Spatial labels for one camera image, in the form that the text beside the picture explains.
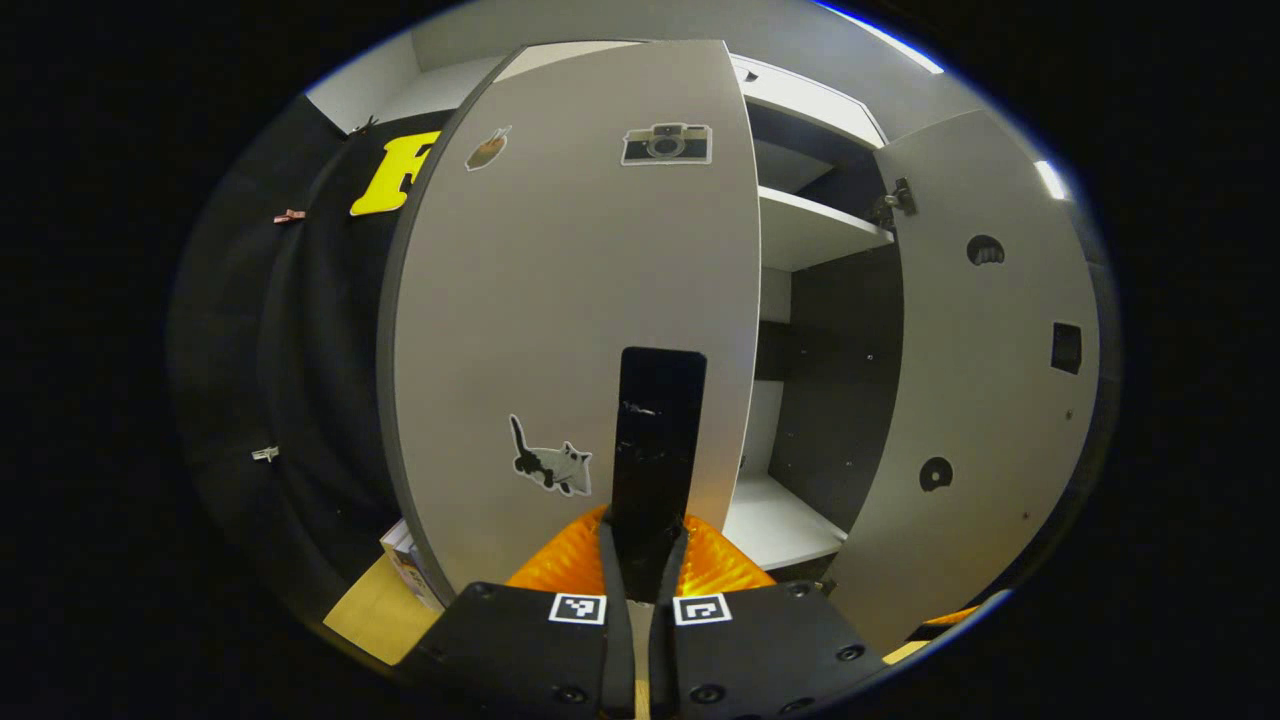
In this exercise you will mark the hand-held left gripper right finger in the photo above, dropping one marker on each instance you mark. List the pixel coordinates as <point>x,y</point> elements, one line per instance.
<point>770,645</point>

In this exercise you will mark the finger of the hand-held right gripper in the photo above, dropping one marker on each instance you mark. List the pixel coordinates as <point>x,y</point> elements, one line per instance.
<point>950,616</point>

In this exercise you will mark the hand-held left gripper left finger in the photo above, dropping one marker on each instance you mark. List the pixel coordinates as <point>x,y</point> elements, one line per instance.
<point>520,645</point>

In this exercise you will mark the grey shoe cabinet door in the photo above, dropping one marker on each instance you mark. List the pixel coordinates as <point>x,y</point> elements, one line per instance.
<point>980,400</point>
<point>560,280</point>

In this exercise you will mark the white printed box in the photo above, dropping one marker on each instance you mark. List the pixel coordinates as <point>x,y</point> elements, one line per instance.
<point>412,565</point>

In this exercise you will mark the white clip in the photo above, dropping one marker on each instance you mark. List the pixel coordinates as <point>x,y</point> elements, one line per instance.
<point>265,453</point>

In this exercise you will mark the black backdrop cloth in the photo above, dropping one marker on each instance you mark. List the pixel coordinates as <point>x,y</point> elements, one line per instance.
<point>320,350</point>

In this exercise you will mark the short ceiling light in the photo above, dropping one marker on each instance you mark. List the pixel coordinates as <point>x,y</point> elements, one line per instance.
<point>1050,180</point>

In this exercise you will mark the red clip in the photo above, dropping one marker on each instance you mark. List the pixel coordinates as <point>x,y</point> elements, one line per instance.
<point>289,215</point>

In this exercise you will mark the black clip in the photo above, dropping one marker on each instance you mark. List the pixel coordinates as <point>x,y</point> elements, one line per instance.
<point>362,125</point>

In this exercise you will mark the long ceiling light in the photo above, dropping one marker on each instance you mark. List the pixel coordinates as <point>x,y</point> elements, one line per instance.
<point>880,35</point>

